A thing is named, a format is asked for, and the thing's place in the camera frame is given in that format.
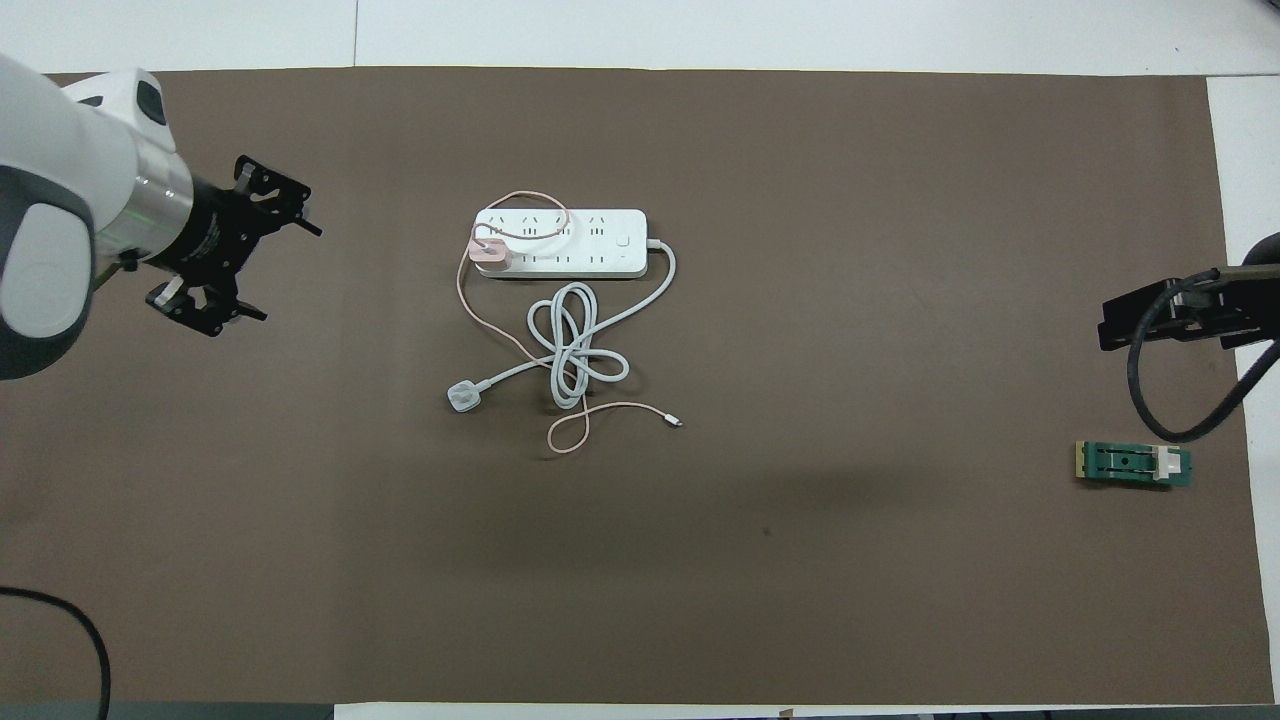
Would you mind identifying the brown table mat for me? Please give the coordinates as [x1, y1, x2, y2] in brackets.
[0, 67, 1277, 707]

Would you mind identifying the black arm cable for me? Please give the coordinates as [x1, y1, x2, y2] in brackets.
[0, 586, 112, 720]
[1128, 280, 1280, 443]

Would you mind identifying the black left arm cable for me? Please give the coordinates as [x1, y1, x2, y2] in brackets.
[0, 586, 112, 720]

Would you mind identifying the white power cord with plug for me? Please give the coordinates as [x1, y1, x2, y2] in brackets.
[444, 238, 679, 415]

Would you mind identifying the white power strip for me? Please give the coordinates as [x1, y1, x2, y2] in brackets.
[473, 207, 650, 281]

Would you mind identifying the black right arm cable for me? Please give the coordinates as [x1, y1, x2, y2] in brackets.
[1128, 280, 1280, 443]

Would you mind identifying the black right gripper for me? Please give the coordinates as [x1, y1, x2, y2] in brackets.
[1098, 266, 1280, 353]

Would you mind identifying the green circuit board fixture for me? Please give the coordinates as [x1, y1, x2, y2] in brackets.
[1074, 440, 1195, 492]

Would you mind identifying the pink charging cable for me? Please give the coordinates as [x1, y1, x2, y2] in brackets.
[456, 190, 685, 457]

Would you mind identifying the pink charger plug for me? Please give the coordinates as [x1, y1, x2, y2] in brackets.
[468, 228, 514, 272]

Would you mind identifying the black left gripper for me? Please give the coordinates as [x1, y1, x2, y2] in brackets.
[146, 154, 324, 338]

